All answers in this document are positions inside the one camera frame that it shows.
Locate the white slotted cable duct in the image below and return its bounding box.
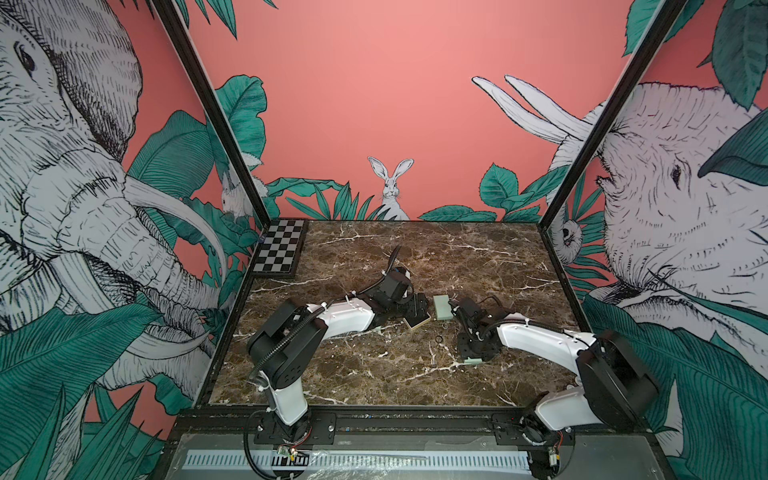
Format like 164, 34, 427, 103
182, 449, 532, 475

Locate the mint green box lid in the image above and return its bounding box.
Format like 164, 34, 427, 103
433, 295, 453, 321

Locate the black white checkerboard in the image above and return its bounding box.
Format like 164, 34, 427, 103
252, 218, 308, 278

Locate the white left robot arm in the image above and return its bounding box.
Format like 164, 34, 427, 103
247, 267, 430, 427

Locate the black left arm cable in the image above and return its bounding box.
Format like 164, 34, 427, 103
248, 244, 403, 385

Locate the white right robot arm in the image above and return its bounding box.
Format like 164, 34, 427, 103
449, 298, 660, 444

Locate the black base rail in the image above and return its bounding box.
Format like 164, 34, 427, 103
173, 404, 649, 445

